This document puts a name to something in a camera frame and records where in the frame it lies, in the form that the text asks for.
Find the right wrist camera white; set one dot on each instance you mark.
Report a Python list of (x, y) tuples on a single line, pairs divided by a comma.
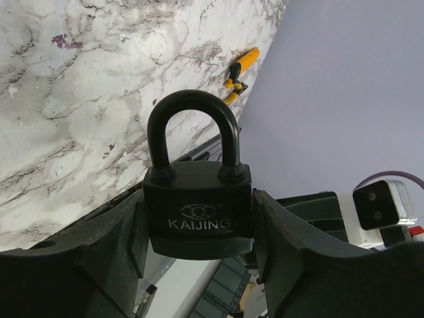
[(379, 214)]

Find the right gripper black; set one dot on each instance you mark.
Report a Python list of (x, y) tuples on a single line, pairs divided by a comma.
[(335, 215)]

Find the yellow handled pliers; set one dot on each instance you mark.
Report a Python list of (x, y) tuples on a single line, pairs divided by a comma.
[(238, 89)]

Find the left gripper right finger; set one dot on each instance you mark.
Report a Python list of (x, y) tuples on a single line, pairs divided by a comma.
[(308, 273)]

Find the black padlock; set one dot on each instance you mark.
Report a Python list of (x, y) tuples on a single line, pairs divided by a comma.
[(197, 210)]

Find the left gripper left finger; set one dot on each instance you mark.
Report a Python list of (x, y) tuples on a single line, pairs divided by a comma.
[(91, 270)]

